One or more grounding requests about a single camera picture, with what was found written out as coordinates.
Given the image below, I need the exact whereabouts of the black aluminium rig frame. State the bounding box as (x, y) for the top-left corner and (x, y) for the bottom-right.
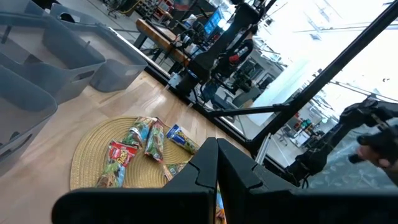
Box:
(107, 0), (398, 187)

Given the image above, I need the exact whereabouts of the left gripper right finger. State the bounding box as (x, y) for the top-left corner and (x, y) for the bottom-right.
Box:
(216, 138), (398, 224)

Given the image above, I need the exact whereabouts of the silver aluminium bracket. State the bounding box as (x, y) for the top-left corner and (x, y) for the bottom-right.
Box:
(254, 133), (274, 166)

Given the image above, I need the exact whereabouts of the person's hand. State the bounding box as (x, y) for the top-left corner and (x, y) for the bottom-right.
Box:
(356, 144), (398, 175)

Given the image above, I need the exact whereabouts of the round woven straw placemat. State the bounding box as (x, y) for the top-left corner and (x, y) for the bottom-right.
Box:
(70, 115), (203, 191)

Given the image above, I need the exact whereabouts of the wooden workbench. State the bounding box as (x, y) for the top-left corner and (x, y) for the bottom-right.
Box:
(134, 17), (191, 68)

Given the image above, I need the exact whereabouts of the grey translucent plastic bin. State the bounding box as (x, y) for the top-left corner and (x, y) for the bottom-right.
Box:
(49, 2), (149, 93)
(0, 0), (107, 105)
(0, 63), (59, 177)

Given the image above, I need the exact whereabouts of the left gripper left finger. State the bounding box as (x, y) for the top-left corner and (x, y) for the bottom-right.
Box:
(51, 136), (219, 224)

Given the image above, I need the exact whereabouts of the person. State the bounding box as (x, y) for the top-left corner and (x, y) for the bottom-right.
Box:
(214, 24), (261, 80)

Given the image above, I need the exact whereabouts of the blue granola bar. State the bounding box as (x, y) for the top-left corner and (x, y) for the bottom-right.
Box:
(215, 185), (228, 224)
(165, 124), (200, 156)

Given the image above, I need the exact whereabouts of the blue computer screen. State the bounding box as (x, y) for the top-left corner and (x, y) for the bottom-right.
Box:
(203, 6), (225, 35)

